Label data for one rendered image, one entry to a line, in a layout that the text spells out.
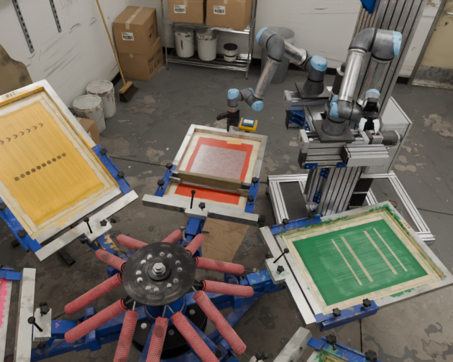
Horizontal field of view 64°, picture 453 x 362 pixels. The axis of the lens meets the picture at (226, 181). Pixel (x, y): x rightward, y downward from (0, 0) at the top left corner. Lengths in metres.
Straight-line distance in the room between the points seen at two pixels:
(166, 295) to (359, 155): 1.50
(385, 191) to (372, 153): 1.30
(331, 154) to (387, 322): 1.39
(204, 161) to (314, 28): 3.50
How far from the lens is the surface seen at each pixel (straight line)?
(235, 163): 2.52
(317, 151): 2.43
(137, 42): 5.22
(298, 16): 5.57
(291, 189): 3.46
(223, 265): 1.75
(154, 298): 1.50
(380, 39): 2.12
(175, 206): 2.13
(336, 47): 5.73
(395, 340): 3.11
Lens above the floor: 2.62
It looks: 44 degrees down
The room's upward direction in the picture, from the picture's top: 2 degrees clockwise
